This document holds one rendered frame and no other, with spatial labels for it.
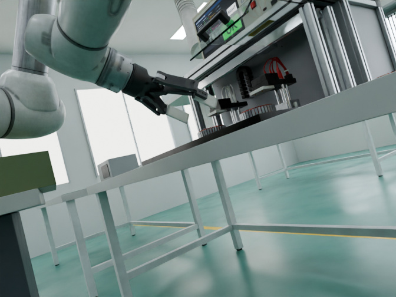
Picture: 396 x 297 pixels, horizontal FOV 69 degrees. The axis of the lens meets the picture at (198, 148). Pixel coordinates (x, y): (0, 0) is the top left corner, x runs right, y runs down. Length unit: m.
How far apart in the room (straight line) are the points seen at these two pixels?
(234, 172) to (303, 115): 6.58
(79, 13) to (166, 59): 6.34
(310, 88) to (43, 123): 0.90
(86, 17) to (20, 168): 0.42
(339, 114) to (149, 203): 5.46
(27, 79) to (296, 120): 0.78
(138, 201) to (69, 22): 5.26
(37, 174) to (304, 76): 0.89
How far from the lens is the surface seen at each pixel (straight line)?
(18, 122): 1.00
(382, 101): 0.46
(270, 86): 0.96
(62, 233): 5.40
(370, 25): 1.23
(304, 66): 1.12
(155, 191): 5.90
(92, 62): 0.65
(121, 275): 1.88
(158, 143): 6.07
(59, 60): 0.66
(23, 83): 1.02
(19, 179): 0.82
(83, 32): 0.59
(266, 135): 0.57
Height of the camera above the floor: 0.70
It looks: 3 degrees up
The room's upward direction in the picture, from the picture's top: 15 degrees counter-clockwise
